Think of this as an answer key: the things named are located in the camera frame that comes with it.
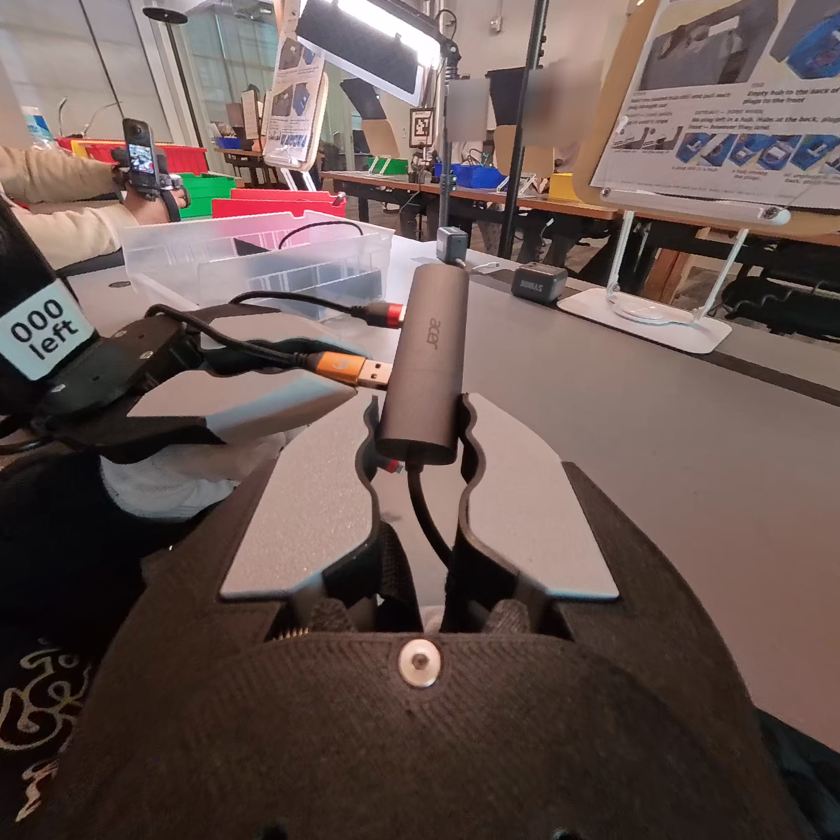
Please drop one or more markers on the printed marker tag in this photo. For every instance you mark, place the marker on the printed marker tag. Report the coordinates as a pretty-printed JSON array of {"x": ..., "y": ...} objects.
[{"x": 422, "y": 128}]

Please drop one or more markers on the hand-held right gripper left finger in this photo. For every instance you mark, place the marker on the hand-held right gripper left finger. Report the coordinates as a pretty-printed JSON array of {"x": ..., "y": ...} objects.
[{"x": 302, "y": 512}]

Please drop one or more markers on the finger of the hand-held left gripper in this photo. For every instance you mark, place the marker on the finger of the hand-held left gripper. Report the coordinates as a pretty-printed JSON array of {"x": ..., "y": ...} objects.
[
  {"x": 275, "y": 328},
  {"x": 249, "y": 400}
]

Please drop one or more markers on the large instruction sheet board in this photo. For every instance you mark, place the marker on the large instruction sheet board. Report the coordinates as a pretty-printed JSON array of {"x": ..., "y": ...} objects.
[{"x": 709, "y": 131}]

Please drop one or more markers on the blue plastic bin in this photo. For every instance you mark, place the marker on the blue plastic bin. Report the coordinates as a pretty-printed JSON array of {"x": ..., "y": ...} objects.
[{"x": 479, "y": 174}]

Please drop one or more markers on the water bottle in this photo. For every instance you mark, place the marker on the water bottle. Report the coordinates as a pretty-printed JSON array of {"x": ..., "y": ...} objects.
[{"x": 37, "y": 128}]

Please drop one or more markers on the grey usb hub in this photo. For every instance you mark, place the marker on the grey usb hub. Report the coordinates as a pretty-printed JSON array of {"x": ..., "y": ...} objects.
[{"x": 420, "y": 354}]

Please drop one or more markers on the small instruction sheet board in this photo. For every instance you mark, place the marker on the small instruction sheet board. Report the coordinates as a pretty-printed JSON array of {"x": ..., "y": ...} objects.
[{"x": 295, "y": 118}]

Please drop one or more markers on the small green plastic bin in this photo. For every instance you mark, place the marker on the small green plastic bin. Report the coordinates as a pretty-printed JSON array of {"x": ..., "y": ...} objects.
[{"x": 388, "y": 165}]

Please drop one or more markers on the yellow plastic bin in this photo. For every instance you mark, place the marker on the yellow plastic bin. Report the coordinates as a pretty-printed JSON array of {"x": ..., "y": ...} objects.
[{"x": 563, "y": 187}]

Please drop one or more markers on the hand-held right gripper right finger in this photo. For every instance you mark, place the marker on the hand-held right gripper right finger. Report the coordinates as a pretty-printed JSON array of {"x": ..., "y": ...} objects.
[{"x": 531, "y": 525}]

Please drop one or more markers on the wooden workbench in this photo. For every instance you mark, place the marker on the wooden workbench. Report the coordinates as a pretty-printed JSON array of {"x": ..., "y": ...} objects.
[{"x": 499, "y": 195}]

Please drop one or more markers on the black charger block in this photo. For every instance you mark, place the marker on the black charger block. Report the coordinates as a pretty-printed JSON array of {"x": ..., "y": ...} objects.
[{"x": 538, "y": 283}]

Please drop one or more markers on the red plastic bin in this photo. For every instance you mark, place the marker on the red plastic bin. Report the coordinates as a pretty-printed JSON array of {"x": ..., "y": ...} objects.
[
  {"x": 184, "y": 159},
  {"x": 275, "y": 205}
]

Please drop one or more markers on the white board stand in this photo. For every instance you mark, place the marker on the white board stand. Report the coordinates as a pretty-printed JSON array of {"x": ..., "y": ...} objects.
[{"x": 656, "y": 328}]

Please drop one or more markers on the black floor lamp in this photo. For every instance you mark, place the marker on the black floor lamp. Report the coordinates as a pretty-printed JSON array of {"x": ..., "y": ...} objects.
[
  {"x": 522, "y": 131},
  {"x": 164, "y": 13}
]

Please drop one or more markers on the clear plastic bin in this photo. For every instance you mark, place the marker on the clear plastic bin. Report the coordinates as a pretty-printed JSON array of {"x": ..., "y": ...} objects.
[{"x": 197, "y": 256}]

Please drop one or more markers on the small grey charger cube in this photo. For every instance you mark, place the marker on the small grey charger cube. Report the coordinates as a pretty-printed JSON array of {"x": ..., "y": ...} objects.
[{"x": 451, "y": 244}]

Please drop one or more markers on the light stand pole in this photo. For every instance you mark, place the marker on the light stand pole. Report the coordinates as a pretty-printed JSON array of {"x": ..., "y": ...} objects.
[{"x": 446, "y": 164}]

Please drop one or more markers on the studio light panel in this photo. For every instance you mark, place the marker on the studio light panel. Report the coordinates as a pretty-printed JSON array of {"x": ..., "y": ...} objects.
[{"x": 367, "y": 46}]

